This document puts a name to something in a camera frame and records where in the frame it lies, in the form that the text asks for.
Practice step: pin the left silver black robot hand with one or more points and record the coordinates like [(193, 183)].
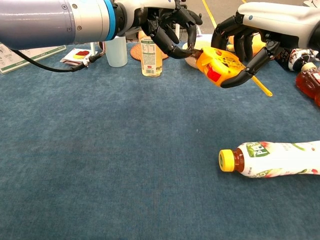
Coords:
[(160, 22)]

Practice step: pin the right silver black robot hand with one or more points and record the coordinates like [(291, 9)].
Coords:
[(280, 25)]

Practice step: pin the yellow tape measure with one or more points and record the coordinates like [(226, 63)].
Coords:
[(225, 63)]

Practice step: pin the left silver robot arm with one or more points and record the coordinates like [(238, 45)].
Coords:
[(50, 22)]

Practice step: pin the yellow plush doll brown hood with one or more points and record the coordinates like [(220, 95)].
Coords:
[(260, 43)]

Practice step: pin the dark cola bottle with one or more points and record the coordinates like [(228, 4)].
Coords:
[(295, 60)]

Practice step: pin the round woven coaster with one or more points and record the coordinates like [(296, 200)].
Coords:
[(136, 53)]

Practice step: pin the pale yellow drink bottle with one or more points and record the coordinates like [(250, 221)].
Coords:
[(150, 62)]

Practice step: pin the cream bowl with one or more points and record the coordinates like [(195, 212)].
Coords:
[(191, 61)]

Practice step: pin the light blue mug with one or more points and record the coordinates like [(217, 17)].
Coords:
[(116, 53)]

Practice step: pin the amber squeeze bottle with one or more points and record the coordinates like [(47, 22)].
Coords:
[(308, 82)]

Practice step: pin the white snack packet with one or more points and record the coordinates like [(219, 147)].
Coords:
[(78, 57)]

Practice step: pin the blue table mat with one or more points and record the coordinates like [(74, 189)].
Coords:
[(125, 150)]

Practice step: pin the tea bottle with yellow cap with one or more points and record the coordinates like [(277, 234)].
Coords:
[(275, 160)]

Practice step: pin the clear box green tea bags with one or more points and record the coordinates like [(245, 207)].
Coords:
[(25, 57)]

